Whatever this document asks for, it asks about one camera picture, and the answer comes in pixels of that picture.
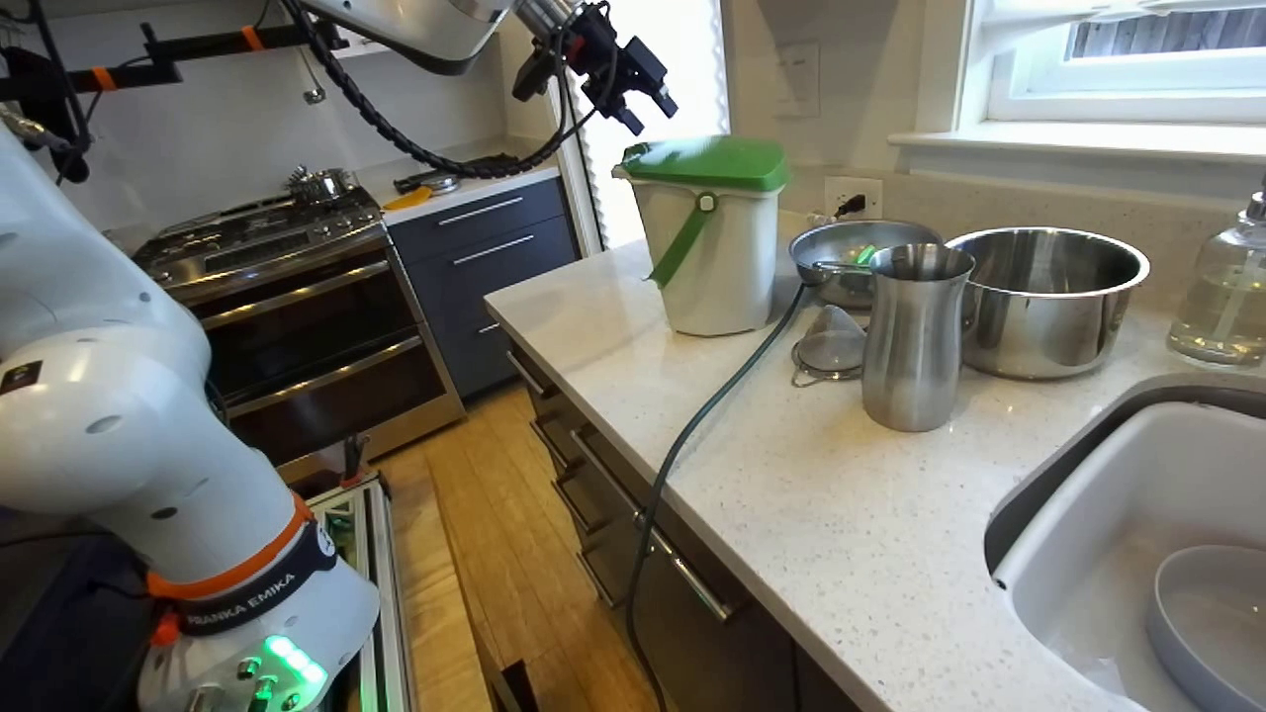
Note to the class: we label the metal wall hook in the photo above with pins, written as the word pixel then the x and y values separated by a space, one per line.
pixel 312 80

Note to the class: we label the black bar with orange tape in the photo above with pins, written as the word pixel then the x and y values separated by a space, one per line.
pixel 41 105

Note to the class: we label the white wall outlet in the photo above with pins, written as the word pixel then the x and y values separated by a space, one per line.
pixel 853 205

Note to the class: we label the white bin with green lid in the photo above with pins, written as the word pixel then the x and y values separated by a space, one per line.
pixel 717 279

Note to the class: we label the tall stainless steel pitcher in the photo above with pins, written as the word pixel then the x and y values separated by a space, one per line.
pixel 910 343

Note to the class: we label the yellow flat item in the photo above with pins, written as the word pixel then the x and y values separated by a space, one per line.
pixel 409 198

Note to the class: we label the stainless steel oven range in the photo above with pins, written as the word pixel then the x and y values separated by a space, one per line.
pixel 303 318

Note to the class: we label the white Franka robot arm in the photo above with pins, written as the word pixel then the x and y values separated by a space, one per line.
pixel 105 438

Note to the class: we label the white plastic sink tub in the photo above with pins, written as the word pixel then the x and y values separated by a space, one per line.
pixel 1120 527

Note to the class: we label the dark counter base cabinet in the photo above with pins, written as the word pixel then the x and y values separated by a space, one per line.
pixel 687 636

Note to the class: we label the small stainless steel bowl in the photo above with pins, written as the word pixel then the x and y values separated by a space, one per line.
pixel 845 258

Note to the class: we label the white framed window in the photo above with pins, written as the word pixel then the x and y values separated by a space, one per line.
pixel 1120 80

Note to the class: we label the metal frame rail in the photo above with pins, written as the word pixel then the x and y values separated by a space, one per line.
pixel 385 594

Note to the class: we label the metal mesh strainer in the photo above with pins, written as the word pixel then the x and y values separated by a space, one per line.
pixel 832 345

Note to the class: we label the black robot stand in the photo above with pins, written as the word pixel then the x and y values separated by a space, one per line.
pixel 66 636

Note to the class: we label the black flat pan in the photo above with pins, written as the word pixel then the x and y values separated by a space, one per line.
pixel 448 179

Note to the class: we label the clear glass soap bottle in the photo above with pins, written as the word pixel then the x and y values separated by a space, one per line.
pixel 1229 289

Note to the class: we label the metal kettle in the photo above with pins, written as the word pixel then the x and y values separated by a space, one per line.
pixel 320 184

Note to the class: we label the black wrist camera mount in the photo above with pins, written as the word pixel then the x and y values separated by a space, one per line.
pixel 534 73

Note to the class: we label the large stainless steel bowl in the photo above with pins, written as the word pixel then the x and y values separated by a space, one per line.
pixel 1040 318

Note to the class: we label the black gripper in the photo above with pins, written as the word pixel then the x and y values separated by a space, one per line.
pixel 589 43

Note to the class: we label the grey bowl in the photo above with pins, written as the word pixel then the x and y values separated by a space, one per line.
pixel 1212 618

